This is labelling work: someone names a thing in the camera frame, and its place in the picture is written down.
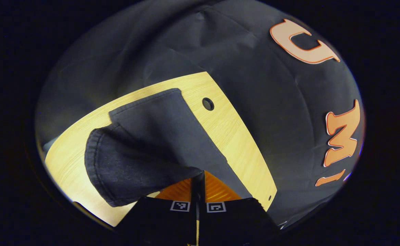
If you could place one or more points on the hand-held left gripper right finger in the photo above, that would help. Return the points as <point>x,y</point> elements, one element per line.
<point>227,222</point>

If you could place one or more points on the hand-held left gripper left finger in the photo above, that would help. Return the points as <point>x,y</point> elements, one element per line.
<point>172,222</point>

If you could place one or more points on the dark blue jeans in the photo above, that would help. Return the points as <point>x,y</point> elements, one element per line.
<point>145,150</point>

